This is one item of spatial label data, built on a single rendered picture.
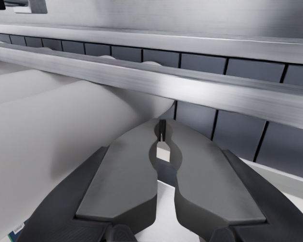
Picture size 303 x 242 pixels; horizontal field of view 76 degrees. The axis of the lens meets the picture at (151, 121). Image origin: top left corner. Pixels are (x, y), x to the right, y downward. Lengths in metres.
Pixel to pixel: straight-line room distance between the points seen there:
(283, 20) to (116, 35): 0.15
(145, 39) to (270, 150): 0.14
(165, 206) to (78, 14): 0.28
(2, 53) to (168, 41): 0.13
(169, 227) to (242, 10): 0.27
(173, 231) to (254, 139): 0.18
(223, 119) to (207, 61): 0.05
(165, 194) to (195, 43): 0.18
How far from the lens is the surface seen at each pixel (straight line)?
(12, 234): 0.52
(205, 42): 0.17
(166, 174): 0.26
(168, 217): 0.29
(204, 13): 0.22
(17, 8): 0.29
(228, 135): 0.18
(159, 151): 0.17
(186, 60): 0.17
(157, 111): 0.15
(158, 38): 0.18
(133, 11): 0.26
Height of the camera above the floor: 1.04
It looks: 50 degrees down
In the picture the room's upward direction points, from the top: 127 degrees counter-clockwise
